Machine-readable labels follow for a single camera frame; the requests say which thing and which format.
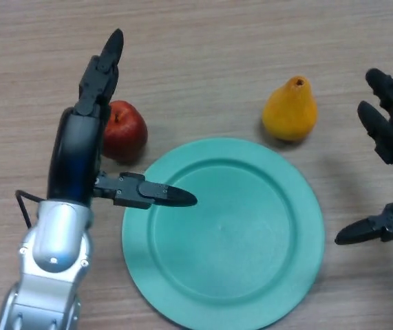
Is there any yellow pear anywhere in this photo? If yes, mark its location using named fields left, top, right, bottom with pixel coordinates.
left=262, top=75, right=319, bottom=142

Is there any red apple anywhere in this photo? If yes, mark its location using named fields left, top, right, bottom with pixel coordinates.
left=102, top=100, right=149, bottom=162

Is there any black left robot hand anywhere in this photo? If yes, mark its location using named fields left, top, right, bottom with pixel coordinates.
left=46, top=28, right=198, bottom=210

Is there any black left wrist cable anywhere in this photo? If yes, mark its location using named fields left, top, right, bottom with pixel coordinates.
left=14, top=190, right=44, bottom=230

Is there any green round plate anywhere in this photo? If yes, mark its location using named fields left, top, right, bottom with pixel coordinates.
left=121, top=137, right=326, bottom=330

